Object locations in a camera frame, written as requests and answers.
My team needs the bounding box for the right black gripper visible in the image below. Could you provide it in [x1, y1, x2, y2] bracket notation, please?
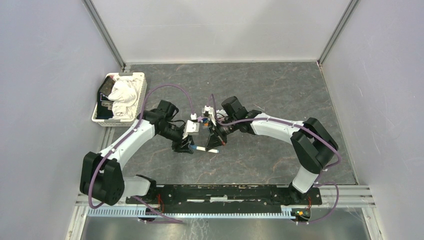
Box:
[205, 116, 238, 151]

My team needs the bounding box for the white marker light-blue cap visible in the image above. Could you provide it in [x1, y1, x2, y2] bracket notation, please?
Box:
[190, 145, 219, 154]

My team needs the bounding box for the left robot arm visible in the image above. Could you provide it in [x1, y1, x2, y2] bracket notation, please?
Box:
[79, 100, 200, 206]

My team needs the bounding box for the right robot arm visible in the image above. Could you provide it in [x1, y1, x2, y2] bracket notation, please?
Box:
[202, 96, 342, 204]

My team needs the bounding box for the white plastic basket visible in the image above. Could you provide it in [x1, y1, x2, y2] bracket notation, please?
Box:
[91, 72, 147, 127]

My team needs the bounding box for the white crumpled cloth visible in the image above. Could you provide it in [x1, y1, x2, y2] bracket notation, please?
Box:
[108, 76, 143, 120]

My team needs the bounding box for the black box in basket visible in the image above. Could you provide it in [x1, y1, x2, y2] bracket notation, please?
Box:
[96, 76, 116, 120]

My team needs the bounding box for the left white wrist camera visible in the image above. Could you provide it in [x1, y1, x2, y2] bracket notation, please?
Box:
[182, 120, 200, 139]

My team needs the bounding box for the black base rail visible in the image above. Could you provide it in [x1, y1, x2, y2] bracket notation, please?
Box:
[140, 184, 323, 214]

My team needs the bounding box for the slotted cable duct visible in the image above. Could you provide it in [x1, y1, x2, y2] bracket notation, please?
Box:
[86, 206, 294, 219]

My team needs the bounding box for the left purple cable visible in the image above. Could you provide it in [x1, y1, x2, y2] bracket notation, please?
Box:
[87, 83, 196, 224]

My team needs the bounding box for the purple cable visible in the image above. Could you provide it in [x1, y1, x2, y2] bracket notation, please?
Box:
[87, 83, 196, 224]
[207, 93, 342, 226]

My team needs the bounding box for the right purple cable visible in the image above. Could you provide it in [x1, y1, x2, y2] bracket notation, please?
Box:
[207, 93, 342, 226]

